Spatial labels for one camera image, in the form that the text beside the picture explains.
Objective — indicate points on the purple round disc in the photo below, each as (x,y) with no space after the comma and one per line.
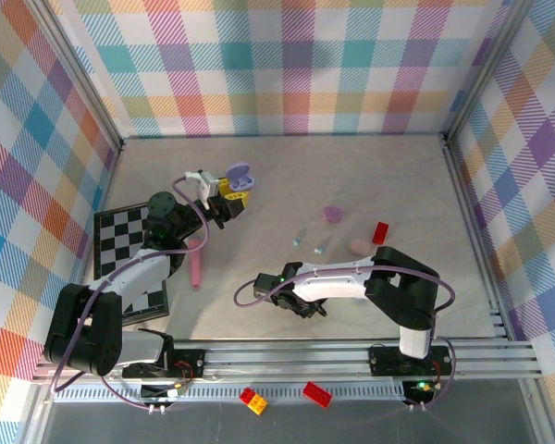
(333,214)

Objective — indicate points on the small red toy brick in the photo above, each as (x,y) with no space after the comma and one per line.
(246,394)

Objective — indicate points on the black white chessboard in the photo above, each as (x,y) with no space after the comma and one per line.
(118,240)

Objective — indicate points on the aluminium side frame rail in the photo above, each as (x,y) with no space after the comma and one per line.
(475,231)

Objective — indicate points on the purple earbud charging case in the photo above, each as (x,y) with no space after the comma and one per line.
(240,175)

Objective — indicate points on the black controller board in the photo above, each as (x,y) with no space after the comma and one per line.
(423,388)
(162,392)

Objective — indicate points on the aluminium front frame rail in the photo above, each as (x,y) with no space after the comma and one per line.
(282,358)

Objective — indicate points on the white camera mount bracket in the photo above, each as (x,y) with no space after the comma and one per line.
(193,178)

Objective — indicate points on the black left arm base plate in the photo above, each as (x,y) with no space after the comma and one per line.
(185,363)

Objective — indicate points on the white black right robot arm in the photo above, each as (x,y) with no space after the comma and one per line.
(337,282)

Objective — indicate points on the pink toy microphone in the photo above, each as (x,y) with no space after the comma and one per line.
(195,266)

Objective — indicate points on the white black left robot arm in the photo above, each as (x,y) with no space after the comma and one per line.
(139,277)

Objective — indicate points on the yellow orange toy brick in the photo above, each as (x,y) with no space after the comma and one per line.
(259,404)

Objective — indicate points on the aluminium corner post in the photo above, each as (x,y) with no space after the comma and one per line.
(483,69)
(81,74)

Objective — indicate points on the pink earbud charging case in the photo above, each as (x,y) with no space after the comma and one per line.
(359,246)

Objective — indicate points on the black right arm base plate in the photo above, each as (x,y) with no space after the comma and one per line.
(384,363)

